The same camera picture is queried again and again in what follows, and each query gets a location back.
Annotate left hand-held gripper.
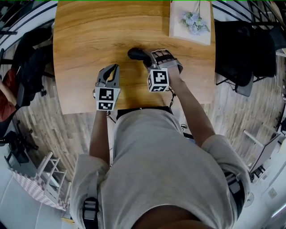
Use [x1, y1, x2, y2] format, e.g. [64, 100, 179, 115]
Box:
[93, 64, 122, 111]

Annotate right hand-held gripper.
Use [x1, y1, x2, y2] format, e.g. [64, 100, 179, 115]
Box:
[142, 51, 183, 93]

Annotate black glasses case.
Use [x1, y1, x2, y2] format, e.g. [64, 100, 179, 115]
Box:
[127, 47, 151, 63]

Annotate person's right forearm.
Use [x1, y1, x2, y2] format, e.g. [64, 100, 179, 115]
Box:
[168, 71, 217, 148]

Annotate person's left forearm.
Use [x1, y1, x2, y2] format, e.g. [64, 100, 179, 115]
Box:
[89, 109, 110, 166]

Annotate person's right hand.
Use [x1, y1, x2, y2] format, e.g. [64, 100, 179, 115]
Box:
[152, 49, 175, 66]

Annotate white flat box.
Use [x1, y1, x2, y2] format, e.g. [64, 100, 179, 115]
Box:
[168, 0, 212, 46]

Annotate person's black trousers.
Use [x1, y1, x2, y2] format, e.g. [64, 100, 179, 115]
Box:
[117, 106, 174, 119]

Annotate blue artificial flowers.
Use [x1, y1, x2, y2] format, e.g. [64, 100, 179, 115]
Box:
[180, 0, 211, 36]

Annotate large black office chair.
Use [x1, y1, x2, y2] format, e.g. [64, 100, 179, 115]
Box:
[214, 21, 264, 86]

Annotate person's grey t-shirt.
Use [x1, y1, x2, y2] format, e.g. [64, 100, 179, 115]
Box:
[70, 109, 251, 229]

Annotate black swivel chair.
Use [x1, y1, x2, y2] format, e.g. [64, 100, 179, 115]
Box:
[0, 129, 39, 166]

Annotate black mesh office chair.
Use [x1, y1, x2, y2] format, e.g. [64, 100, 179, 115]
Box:
[252, 22, 286, 78]

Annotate checkered foam mat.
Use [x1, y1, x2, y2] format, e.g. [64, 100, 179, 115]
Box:
[10, 169, 68, 211]

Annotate white-legged side table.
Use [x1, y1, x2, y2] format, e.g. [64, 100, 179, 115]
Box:
[243, 129, 282, 178]

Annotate person's chin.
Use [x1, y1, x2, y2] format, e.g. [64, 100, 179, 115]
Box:
[134, 205, 202, 229]

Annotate black floor fan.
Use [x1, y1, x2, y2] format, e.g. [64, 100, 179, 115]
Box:
[245, 191, 256, 208]

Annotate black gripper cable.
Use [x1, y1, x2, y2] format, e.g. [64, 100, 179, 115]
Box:
[106, 110, 117, 124]
[165, 88, 177, 113]

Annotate white stool frame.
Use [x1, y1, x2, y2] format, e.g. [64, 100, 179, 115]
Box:
[37, 151, 68, 202]

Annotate grey harness strap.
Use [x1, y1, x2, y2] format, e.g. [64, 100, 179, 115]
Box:
[224, 171, 244, 216]
[82, 197, 99, 229]

